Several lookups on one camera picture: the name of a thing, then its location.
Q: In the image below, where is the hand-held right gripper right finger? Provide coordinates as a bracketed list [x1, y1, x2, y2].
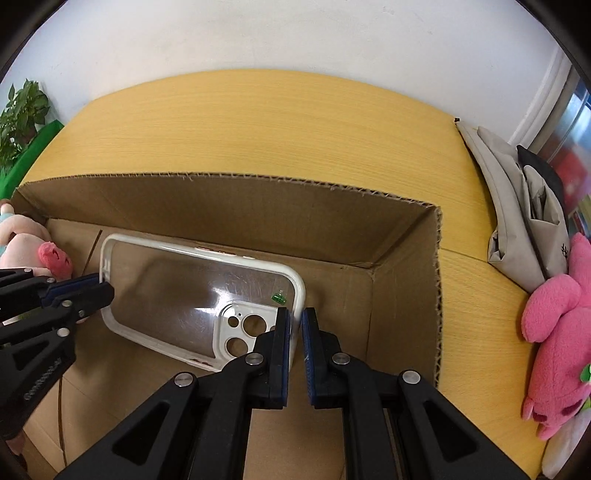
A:
[300, 308, 532, 480]

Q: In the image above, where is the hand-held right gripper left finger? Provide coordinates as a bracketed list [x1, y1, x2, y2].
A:
[55, 307, 293, 480]

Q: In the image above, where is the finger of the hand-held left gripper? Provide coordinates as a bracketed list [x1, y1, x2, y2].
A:
[0, 268, 101, 324]
[0, 282, 115, 439]

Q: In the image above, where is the pastel pig plush toy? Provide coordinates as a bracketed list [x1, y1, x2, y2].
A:
[0, 199, 88, 325]

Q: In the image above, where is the white clear phone case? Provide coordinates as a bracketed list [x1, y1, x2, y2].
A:
[99, 233, 306, 372]

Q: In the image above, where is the brown cardboard box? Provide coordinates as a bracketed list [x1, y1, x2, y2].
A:
[10, 172, 443, 480]

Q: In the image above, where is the large potted green plant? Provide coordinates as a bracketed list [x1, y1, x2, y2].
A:
[0, 79, 51, 171]

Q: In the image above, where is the grey cloth bag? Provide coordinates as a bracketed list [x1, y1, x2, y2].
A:
[457, 122, 571, 294]

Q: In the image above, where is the pink bear plush toy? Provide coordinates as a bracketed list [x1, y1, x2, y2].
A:
[522, 232, 591, 441]

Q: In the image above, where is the white panda plush toy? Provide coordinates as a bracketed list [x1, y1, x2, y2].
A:
[542, 406, 591, 478]

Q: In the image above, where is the black cloth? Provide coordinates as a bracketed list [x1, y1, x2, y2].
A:
[516, 145, 566, 208]

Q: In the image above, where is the frosted glass door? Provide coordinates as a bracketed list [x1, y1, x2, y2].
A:
[536, 65, 591, 232]

